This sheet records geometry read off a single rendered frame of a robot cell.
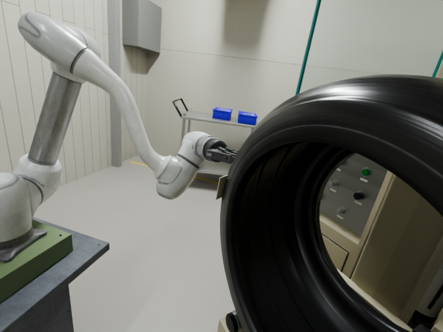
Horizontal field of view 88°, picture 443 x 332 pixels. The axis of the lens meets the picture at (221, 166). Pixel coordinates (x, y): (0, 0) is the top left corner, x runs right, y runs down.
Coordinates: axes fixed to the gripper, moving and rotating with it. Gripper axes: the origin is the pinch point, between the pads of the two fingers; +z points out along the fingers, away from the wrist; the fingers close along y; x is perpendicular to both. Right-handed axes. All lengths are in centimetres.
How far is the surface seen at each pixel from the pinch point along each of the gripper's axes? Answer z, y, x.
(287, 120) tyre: 24.1, -12.0, -11.9
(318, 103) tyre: 28.8, -11.7, -14.4
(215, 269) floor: -92, 47, 112
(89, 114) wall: -300, -33, -1
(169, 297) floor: -82, 6, 113
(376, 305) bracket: 27.6, 24.0, 33.2
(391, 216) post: 25.8, 25.7, 9.5
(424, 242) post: 33.0, 25.6, 12.6
